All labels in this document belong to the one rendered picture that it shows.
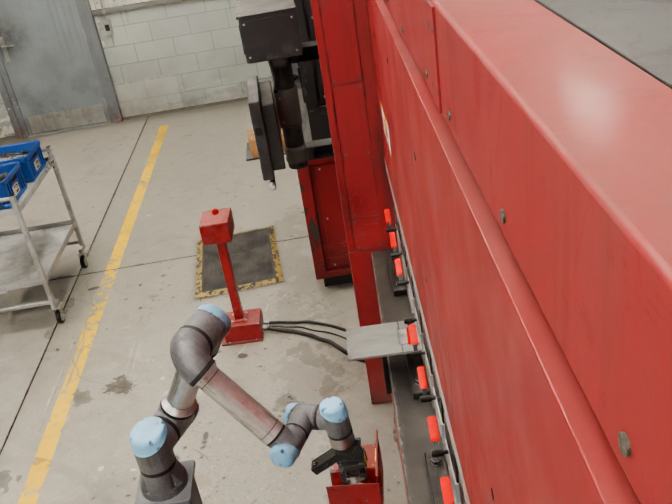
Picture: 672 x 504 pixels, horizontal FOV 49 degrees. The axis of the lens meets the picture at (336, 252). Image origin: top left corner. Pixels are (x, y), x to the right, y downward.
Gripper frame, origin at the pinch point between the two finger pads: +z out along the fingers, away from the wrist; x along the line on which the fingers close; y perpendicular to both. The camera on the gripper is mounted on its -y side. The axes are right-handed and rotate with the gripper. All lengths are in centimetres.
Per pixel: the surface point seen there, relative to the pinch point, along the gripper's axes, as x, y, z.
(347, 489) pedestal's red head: -4.9, 0.4, -6.0
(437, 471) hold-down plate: -11.1, 28.7, -14.9
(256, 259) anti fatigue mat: 291, -93, 64
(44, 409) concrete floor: 143, -191, 57
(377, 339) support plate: 42, 14, -26
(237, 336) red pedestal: 191, -89, 61
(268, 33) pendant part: 139, -14, -115
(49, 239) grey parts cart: 294, -236, 20
